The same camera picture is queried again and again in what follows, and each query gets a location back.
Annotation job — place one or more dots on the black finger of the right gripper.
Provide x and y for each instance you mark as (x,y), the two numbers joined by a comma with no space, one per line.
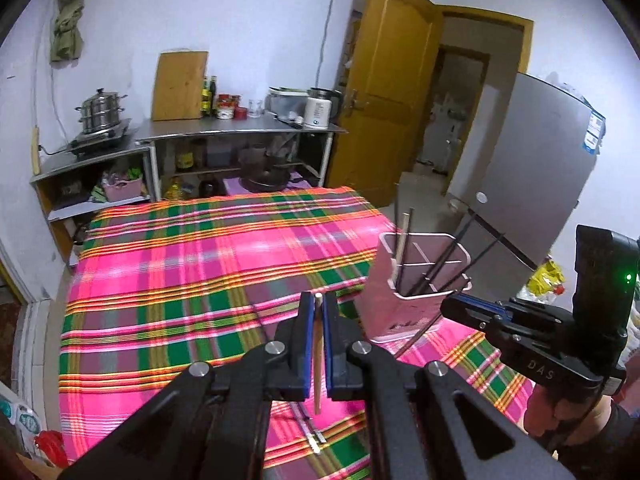
(473,312)

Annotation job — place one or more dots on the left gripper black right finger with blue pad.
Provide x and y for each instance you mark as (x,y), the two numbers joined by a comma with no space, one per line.
(347,371)

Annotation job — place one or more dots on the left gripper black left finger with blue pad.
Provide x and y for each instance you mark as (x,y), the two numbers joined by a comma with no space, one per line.
(291,375)

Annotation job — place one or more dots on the light wooden chopstick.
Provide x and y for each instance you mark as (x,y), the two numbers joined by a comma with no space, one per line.
(317,352)
(400,247)

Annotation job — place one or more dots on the pink utensil holder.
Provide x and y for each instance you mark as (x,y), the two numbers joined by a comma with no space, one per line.
(386,315)

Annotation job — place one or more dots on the steel kitchen counter shelf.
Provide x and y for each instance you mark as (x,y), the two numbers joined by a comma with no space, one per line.
(210,148)

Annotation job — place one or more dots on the person's right hand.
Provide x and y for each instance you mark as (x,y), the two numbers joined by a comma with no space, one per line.
(544,414)

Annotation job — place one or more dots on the yellow plastic bag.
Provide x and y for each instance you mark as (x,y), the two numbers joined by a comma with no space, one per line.
(547,282)

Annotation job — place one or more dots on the pink green plaid tablecloth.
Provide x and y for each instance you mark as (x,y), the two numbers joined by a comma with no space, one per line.
(160,286)

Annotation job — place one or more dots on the silver refrigerator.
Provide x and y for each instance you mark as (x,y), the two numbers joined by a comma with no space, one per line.
(545,153)

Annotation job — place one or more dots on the black wok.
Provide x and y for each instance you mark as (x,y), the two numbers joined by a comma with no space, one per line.
(263,178)

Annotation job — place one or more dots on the pink basket on shelf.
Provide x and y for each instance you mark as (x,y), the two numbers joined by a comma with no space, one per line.
(116,187)

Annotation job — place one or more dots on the low wooden side shelf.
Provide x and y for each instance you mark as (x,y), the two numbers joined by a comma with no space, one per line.
(70,192)

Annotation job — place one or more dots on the white electric kettle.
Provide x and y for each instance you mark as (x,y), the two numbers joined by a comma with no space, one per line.
(322,107)

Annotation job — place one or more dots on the clear storage box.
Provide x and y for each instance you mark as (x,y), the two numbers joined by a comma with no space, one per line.
(286,103)

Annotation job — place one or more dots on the red lidded jar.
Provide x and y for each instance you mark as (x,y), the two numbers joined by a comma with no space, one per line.
(226,106)

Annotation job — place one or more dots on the dark oil bottle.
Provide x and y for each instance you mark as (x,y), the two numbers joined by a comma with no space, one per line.
(212,87)

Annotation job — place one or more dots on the wooden cutting board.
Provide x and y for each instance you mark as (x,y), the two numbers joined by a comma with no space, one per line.
(178,85)

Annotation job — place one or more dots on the black induction cooker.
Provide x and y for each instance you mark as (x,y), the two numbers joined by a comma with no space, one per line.
(101,140)

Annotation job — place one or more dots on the yellow wooden door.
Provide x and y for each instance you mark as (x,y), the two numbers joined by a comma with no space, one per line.
(386,92)

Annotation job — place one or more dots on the stainless steel steamer pot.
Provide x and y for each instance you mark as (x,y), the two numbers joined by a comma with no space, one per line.
(101,111)

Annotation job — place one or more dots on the green hanging cloth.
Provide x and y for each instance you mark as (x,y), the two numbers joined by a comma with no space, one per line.
(66,39)

